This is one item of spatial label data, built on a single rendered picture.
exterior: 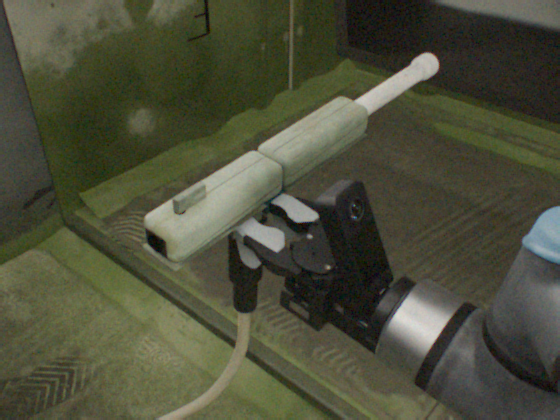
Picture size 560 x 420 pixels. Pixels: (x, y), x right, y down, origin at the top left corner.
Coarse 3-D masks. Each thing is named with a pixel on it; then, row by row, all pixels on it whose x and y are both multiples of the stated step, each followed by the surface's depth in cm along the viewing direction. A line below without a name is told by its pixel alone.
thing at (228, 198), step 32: (416, 64) 80; (384, 96) 74; (288, 128) 66; (320, 128) 66; (352, 128) 69; (256, 160) 61; (288, 160) 62; (320, 160) 66; (192, 192) 54; (224, 192) 57; (256, 192) 59; (160, 224) 54; (192, 224) 54; (224, 224) 57; (160, 256) 56; (192, 256) 56; (256, 288) 71
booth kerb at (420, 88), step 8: (360, 64) 200; (368, 72) 199; (376, 72) 197; (384, 72) 195; (416, 88) 189; (424, 88) 187; (432, 88) 185; (440, 88) 184; (448, 96) 183; (456, 96) 181; (464, 96) 179; (472, 104) 179; (480, 104) 177; (488, 104) 176; (496, 112) 175; (504, 112) 173; (512, 112) 172; (520, 112) 170; (520, 120) 171; (528, 120) 170; (536, 120) 168; (544, 120) 167; (544, 128) 168; (552, 128) 166
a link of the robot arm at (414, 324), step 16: (416, 288) 54; (432, 288) 54; (400, 304) 53; (416, 304) 53; (432, 304) 52; (448, 304) 53; (400, 320) 52; (416, 320) 52; (432, 320) 52; (384, 336) 53; (400, 336) 52; (416, 336) 52; (432, 336) 51; (384, 352) 54; (400, 352) 52; (416, 352) 52; (400, 368) 53; (416, 368) 52
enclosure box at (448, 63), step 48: (336, 0) 100; (384, 0) 112; (432, 0) 116; (480, 0) 114; (528, 0) 111; (384, 48) 107; (432, 48) 105; (480, 48) 103; (528, 48) 101; (480, 96) 93; (528, 96) 92
